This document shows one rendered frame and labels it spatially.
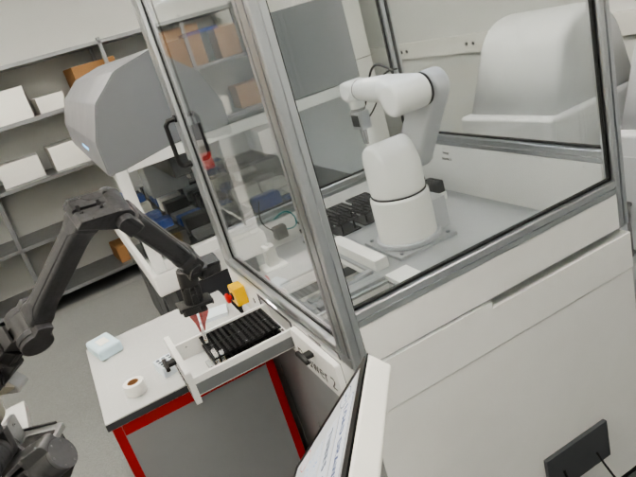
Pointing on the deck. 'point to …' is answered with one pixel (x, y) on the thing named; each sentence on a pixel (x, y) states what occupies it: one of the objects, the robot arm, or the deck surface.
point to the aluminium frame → (283, 124)
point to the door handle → (174, 144)
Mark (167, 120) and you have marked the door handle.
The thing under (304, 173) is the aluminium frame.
